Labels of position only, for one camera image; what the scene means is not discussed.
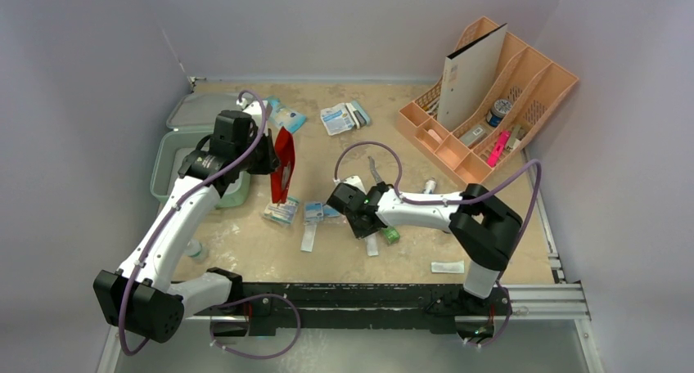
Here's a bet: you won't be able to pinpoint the white adhesive dressing strip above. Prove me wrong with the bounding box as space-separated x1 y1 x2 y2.
364 234 379 257

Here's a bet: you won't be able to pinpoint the red first aid pouch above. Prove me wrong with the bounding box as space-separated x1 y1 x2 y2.
271 128 295 204

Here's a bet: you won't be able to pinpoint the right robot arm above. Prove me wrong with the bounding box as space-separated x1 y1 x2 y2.
327 182 524 313

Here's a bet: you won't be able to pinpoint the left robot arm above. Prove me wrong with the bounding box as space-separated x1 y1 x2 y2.
93 110 279 343

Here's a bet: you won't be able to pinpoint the green small medicine box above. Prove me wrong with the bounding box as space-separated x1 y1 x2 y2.
381 227 400 245

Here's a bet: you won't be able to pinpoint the mint green storage case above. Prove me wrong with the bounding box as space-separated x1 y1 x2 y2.
150 92 238 203

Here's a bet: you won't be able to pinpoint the clear zip bag of pads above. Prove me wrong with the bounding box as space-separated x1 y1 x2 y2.
304 201 342 224

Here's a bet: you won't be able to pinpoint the blue white wipes packet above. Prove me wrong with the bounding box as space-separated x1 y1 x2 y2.
265 97 307 134

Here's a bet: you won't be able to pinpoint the white blue bandage roll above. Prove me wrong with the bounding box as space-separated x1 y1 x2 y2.
422 178 437 195

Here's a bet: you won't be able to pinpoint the green white mask packet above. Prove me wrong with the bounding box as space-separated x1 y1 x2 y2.
262 196 300 226

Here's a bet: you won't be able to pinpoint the white gauze dressing packet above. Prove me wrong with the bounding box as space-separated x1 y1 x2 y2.
319 103 356 136

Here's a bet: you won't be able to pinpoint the pink eraser in organizer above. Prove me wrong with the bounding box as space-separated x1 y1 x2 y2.
426 129 443 150

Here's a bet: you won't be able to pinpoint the white strip packet front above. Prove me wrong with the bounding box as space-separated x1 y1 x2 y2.
430 261 465 274

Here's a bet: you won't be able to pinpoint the grey box in organizer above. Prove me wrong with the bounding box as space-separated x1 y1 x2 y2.
459 124 488 148

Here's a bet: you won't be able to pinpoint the pink marker in organizer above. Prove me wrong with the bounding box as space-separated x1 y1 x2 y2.
487 131 511 168

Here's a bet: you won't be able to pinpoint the white folder in organizer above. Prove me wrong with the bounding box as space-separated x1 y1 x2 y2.
437 23 507 132

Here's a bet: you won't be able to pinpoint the pink desk organizer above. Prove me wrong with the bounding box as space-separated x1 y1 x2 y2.
395 16 579 187

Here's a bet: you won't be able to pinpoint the black handled medical scissors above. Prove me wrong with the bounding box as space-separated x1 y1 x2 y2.
367 156 385 184

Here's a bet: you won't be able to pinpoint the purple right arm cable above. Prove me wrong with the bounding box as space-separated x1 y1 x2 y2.
333 141 543 350

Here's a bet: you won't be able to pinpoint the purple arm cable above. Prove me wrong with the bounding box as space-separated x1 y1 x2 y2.
333 141 543 350
117 90 271 357

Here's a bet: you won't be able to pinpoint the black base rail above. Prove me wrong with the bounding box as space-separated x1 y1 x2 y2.
203 282 511 339

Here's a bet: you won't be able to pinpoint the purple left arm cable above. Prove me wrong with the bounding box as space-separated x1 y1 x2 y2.
117 90 271 357

